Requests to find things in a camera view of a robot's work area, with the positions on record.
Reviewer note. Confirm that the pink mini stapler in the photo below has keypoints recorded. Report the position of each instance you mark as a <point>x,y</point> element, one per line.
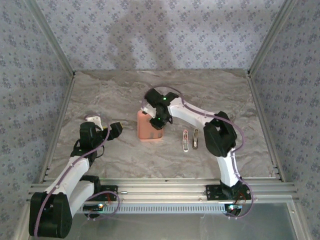
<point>184,140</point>

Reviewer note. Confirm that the beige and brown mini stapler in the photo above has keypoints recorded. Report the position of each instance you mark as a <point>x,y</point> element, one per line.
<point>195,143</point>

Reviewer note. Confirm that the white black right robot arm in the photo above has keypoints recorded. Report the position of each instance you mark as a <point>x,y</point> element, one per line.
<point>220,135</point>

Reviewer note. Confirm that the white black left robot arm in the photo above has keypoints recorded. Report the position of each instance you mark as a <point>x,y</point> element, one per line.
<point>72,170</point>

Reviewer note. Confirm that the pink plastic tray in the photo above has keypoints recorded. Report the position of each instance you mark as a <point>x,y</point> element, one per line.
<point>145,127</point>

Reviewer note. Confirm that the small controller board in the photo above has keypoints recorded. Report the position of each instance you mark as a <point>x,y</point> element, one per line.
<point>95,207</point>
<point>232,208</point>

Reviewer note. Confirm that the grey metal base panel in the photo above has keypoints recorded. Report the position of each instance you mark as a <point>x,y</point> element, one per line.
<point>175,227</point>

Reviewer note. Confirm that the narrow aluminium frame rail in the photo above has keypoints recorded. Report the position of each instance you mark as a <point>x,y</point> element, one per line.
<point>264,125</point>
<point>59,125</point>

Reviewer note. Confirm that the wide aluminium frame rail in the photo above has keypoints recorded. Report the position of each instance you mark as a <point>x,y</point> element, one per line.
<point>162,190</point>

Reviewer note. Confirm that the aluminium frame post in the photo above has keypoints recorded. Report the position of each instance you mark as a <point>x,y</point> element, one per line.
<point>53,37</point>
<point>270,37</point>

